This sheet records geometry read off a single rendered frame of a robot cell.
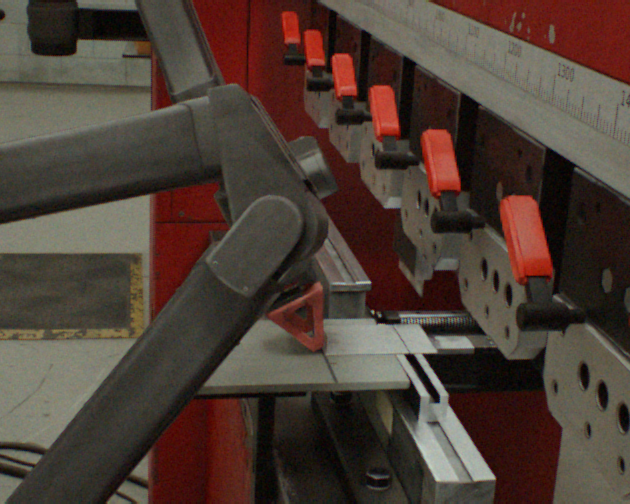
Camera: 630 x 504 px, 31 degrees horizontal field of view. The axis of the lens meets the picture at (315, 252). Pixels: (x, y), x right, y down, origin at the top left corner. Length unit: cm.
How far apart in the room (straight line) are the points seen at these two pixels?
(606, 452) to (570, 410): 6
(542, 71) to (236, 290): 26
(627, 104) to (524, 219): 11
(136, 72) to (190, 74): 707
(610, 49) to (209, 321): 32
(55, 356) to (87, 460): 296
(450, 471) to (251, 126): 48
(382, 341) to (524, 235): 60
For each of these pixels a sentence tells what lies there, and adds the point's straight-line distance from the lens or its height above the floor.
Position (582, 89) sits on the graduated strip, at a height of 139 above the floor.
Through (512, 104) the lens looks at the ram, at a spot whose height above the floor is 135.
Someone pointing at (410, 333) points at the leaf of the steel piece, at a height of 100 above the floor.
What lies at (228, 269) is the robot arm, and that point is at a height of 126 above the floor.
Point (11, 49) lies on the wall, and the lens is 836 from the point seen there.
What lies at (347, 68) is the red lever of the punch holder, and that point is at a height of 130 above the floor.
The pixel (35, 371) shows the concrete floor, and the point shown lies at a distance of 368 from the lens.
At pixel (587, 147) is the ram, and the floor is 136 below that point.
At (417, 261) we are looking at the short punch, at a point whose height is 112.
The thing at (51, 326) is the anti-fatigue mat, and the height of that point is 1.
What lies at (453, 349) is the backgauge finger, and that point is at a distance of 132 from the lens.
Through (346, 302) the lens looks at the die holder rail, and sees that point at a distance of 163.
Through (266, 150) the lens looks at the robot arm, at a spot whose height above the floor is 133.
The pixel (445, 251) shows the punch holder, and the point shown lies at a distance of 101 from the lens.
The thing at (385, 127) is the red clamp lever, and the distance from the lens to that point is 110.
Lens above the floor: 151
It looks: 18 degrees down
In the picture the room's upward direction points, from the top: 3 degrees clockwise
